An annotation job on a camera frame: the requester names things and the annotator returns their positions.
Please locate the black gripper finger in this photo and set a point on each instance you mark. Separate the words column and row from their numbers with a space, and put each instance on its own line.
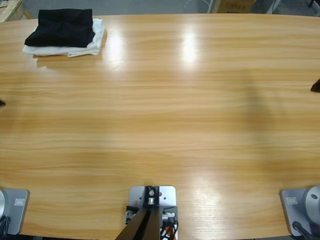
column 316, row 86
column 1, row 103

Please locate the black polo shirt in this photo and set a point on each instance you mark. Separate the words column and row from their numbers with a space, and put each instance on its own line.
column 62, row 30

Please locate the white garment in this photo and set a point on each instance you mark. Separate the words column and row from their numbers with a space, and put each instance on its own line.
column 97, row 37

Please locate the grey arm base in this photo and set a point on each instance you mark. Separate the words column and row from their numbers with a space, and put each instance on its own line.
column 15, row 207
column 297, row 207

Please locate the grey metal leg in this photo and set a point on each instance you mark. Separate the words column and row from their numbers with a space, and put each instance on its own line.
column 272, row 6

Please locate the wooden pallet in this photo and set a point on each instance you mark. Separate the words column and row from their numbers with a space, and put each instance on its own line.
column 12, row 8

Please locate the brown cardboard box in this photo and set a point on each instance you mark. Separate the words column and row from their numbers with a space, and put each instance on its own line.
column 235, row 5

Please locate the white mount block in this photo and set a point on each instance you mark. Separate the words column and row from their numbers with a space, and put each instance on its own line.
column 167, row 197

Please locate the dark camera post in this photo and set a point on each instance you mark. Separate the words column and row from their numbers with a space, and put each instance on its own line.
column 147, row 222

